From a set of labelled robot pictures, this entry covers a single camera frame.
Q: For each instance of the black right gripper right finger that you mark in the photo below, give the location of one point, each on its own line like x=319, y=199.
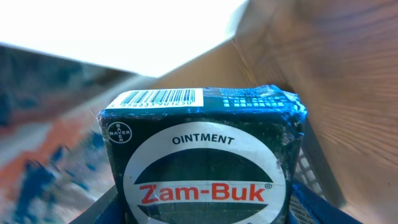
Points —
x=307, y=207

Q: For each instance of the grey plastic mesh basket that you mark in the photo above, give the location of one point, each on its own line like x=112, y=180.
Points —
x=313, y=170

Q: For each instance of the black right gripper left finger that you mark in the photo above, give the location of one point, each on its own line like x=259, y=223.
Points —
x=106, y=210

